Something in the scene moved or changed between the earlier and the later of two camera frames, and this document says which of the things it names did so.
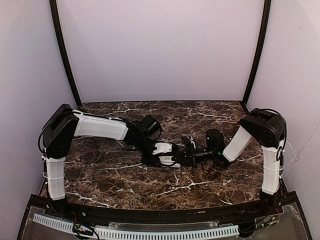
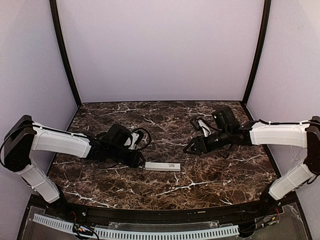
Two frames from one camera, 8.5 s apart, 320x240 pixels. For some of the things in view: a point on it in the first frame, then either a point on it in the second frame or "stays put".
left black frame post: (53, 6) stays put
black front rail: (237, 213) stays put
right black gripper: (194, 152) to (202, 143)
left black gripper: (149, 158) to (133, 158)
